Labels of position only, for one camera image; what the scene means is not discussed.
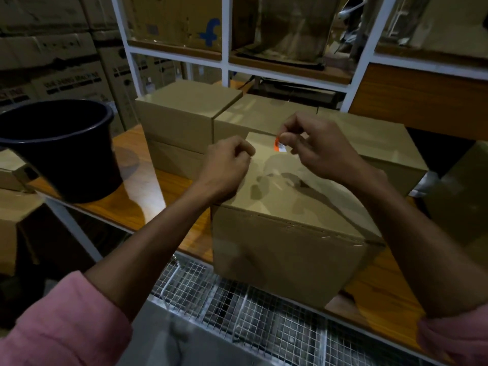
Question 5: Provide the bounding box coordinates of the pink left shirt sleeve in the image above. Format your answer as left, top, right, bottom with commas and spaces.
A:
0, 271, 133, 366

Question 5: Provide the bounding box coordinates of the pink right shirt sleeve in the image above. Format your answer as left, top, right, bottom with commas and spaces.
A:
416, 304, 488, 366

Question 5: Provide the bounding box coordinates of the person's left hand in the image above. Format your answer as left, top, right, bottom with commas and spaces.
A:
194, 136, 257, 204

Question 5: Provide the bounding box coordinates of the white metal shelf rack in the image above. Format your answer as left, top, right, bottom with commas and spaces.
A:
110, 0, 488, 113

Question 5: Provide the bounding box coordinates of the person's left forearm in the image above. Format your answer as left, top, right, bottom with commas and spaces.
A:
84, 186, 214, 323

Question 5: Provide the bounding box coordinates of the crumpled brown cardboard box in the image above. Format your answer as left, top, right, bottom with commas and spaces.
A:
243, 0, 342, 69

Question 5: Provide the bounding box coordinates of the wooden drawer panel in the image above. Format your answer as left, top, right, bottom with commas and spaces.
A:
349, 64, 488, 141

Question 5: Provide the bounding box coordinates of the plain brown cardboard box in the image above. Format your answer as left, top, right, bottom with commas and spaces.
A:
211, 131, 386, 310
135, 79, 243, 182
423, 140, 488, 271
316, 106, 429, 197
213, 94, 318, 144

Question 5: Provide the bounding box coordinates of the person's right hand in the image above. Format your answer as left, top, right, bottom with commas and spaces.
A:
277, 112, 386, 189

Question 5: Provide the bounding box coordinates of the stack of large appliance cartons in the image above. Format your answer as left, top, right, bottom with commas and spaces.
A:
0, 0, 222, 138

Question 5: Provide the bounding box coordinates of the black plastic bucket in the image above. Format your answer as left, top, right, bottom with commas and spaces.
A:
0, 99, 124, 204

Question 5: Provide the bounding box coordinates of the wire mesh cage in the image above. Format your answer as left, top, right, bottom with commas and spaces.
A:
148, 255, 439, 366

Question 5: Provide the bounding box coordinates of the pink shirt sleeve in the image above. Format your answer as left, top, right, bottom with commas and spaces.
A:
416, 304, 488, 366
0, 271, 133, 366

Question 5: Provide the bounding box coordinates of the person's right forearm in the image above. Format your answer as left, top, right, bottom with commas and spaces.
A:
354, 171, 488, 319

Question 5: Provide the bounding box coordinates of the white plastic pack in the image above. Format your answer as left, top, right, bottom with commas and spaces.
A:
408, 171, 439, 198

